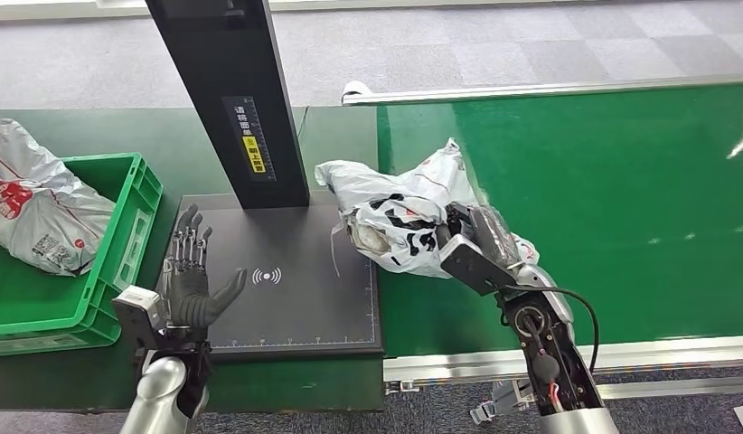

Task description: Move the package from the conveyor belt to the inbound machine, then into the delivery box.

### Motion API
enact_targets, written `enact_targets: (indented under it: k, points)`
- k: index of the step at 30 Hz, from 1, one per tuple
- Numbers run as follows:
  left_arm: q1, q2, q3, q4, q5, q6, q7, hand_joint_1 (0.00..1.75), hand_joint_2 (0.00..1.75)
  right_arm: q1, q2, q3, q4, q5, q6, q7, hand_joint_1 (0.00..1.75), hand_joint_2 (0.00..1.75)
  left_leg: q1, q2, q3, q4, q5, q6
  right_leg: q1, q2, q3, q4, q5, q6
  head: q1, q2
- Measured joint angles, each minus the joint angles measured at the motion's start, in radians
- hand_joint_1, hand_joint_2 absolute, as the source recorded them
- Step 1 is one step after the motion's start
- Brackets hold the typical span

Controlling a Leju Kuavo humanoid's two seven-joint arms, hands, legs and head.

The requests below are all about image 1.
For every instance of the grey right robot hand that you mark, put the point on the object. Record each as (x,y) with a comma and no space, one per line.
(491,230)

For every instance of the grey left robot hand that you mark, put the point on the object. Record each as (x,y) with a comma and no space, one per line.
(189,293)

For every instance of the white poly mailer package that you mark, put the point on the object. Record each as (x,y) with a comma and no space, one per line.
(383,198)

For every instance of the green conveyor belt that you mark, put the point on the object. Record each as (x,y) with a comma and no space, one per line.
(647,209)

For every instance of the grey poly mailer package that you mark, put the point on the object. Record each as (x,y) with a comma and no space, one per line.
(42,215)

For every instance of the green plastic crate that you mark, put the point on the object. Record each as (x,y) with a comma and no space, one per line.
(108,287)

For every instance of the black scanner column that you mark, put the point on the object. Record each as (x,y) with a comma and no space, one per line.
(228,60)

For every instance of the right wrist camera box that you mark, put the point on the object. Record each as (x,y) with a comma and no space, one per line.
(473,263)

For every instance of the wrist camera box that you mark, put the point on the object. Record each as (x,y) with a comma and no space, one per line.
(473,263)
(135,311)

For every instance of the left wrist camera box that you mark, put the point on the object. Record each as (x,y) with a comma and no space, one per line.
(135,311)

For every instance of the black scanner base plate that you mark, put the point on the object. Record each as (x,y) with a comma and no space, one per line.
(299,311)

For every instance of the metal conveyor bracket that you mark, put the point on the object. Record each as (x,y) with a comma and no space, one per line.
(503,401)

